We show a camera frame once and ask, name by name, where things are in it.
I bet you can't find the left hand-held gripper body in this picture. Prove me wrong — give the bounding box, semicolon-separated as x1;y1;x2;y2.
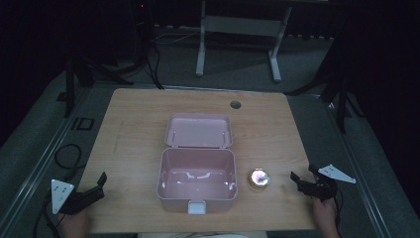
50;178;106;215

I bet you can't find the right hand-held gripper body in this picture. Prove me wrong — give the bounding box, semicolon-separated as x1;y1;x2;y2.
296;164;358;202

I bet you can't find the small silver round object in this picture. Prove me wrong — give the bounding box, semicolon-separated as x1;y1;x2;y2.
247;168;270;191

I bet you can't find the pink plastic storage box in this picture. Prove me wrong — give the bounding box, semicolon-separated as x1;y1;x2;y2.
156;112;239;215

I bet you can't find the person's left hand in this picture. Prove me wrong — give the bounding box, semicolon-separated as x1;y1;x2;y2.
57;207;91;238

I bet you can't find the person's right hand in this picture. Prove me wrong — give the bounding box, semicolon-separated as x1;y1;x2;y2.
312;197;341;238

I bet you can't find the black tripod stand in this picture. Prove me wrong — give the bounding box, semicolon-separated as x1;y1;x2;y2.
55;56;135;119
284;59;366;134

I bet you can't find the black cable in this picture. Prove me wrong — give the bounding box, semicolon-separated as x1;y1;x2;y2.
53;143;87;181
33;192;65;238

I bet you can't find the white metal desk frame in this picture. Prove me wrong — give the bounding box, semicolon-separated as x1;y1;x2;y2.
195;0;293;83

